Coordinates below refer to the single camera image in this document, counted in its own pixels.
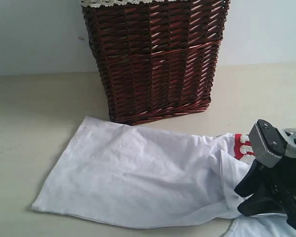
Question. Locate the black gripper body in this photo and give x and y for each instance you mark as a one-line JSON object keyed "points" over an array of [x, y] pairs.
{"points": [[283, 188]]}

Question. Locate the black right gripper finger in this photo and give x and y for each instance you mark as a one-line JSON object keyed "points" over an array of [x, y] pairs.
{"points": [[257, 180], [264, 202]]}

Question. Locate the white t-shirt red patch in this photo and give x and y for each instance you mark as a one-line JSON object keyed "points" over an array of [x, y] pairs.
{"points": [[144, 178]]}

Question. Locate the dark red wicker basket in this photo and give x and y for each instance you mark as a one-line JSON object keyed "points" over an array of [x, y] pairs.
{"points": [[156, 60]]}

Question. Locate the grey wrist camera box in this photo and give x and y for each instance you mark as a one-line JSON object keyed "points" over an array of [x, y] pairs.
{"points": [[270, 144]]}

